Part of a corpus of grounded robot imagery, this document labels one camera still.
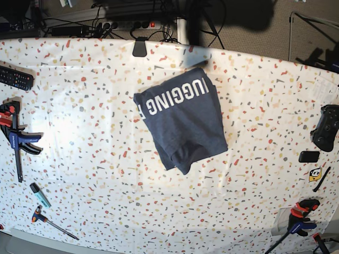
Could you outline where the blue-grey T-shirt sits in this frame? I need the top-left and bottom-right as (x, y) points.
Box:
(133, 68), (228, 175)

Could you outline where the white power strip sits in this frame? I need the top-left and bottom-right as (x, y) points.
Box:
(99, 20), (162, 31)

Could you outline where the black phone-like case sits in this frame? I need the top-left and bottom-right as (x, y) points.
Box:
(298, 151), (320, 163)

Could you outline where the teal highlighter marker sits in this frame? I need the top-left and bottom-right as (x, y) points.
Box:
(30, 183), (51, 208)

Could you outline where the yellow cartoon sticker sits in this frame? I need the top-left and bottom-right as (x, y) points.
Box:
(309, 167), (322, 182)

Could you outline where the black game controller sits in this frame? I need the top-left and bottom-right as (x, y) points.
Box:
(310, 105), (338, 152)

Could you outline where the small blue red bar clamp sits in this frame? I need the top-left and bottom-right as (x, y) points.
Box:
(265, 199), (320, 254)

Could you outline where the black thin stick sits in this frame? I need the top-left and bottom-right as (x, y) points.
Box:
(313, 167), (331, 192)

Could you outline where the large blue red bar clamp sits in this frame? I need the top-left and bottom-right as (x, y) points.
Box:
(1, 101), (42, 183)

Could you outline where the black TV remote control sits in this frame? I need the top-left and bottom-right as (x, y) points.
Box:
(0, 66), (34, 91)

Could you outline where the red clamp at table edge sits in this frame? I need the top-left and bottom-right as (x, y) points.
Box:
(313, 233), (330, 254)

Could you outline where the black table clip mount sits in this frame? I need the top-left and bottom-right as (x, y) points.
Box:
(132, 37), (148, 57)

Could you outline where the orange blue T-handle screwdriver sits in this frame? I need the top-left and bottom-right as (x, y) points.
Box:
(31, 205), (79, 241)

